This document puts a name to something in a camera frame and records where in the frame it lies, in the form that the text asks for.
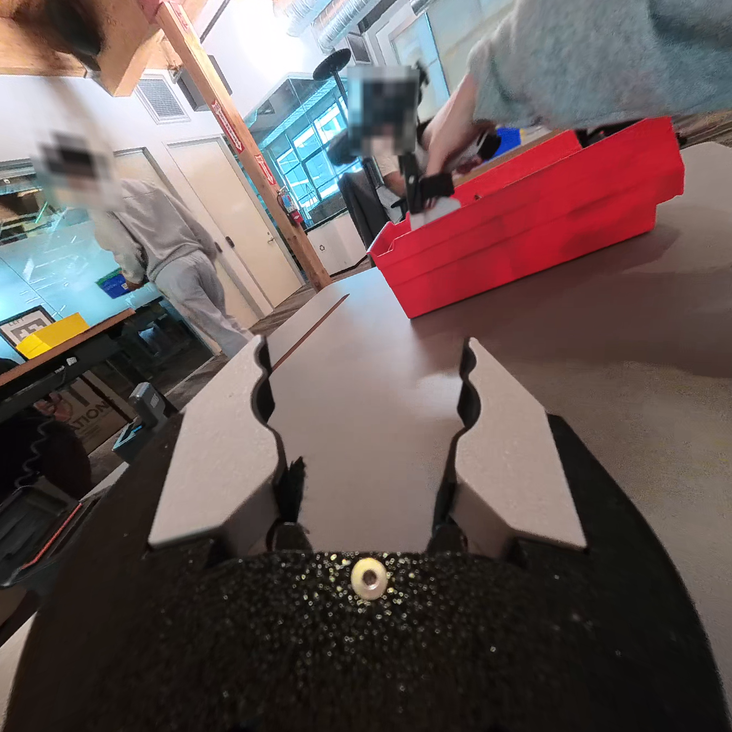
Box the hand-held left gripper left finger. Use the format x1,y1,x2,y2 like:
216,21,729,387
148,335,288,551

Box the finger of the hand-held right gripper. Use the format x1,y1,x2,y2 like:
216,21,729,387
408,196,462,231

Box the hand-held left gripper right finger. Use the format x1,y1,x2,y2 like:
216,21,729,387
451,336,588,559

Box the red plastic bin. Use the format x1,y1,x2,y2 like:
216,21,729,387
366,116,685,319

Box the person's right forearm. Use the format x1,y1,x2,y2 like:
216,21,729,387
469,0,732,129

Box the person's right hand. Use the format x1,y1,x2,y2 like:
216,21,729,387
425,73,494,176

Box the black jacket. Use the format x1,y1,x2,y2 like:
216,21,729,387
340,172,395,249

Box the teal box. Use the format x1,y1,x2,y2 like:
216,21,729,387
111,423,152,464

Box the white recycling cabinet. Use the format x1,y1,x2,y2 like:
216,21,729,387
306,214,372,275

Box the printed cardboard box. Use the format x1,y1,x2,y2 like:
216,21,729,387
57,377,138,453

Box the black floor stand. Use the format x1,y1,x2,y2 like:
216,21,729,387
313,48,352,115

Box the black office chair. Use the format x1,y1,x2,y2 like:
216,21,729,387
0,357,95,504

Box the wooden top table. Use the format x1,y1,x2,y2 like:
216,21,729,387
0,309,138,424

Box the white door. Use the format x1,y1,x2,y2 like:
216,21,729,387
113,146,270,332
166,137,304,312

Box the blue plastic bin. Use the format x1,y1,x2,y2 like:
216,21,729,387
96,269,135,299

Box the black equipment case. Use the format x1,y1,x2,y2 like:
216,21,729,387
0,483,101,590

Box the small yellow bin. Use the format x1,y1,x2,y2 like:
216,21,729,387
16,313,91,360

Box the framed printed tag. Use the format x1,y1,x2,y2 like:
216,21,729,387
0,306,55,361

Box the wooden post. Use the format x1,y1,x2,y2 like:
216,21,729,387
154,0,332,289

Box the silver air duct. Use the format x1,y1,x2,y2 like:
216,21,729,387
274,0,441,52

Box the black wall speaker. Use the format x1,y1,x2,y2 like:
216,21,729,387
177,54,232,112

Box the white wall vent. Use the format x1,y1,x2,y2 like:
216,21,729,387
134,74,189,124

